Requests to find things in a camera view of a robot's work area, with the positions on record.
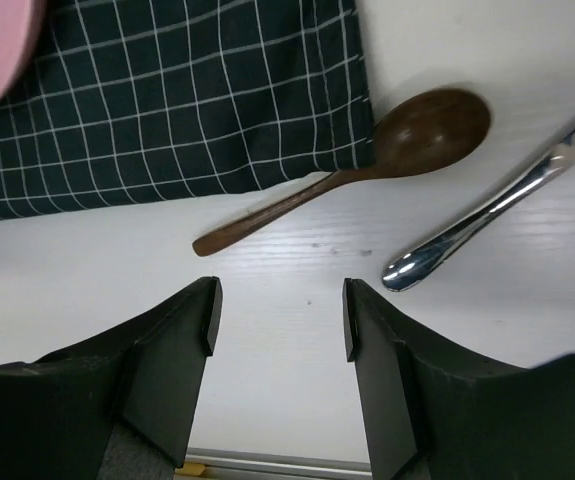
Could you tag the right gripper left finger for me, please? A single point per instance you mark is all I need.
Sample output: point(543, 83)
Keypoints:
point(118, 405)

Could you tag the dark checkered cloth napkin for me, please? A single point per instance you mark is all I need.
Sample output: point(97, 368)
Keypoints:
point(132, 102)

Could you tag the front aluminium rail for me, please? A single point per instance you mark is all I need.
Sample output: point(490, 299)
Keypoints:
point(220, 464)

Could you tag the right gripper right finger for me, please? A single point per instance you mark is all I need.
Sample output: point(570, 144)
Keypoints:
point(433, 408)

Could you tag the silver table knife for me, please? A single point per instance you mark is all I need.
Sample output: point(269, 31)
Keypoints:
point(421, 260)

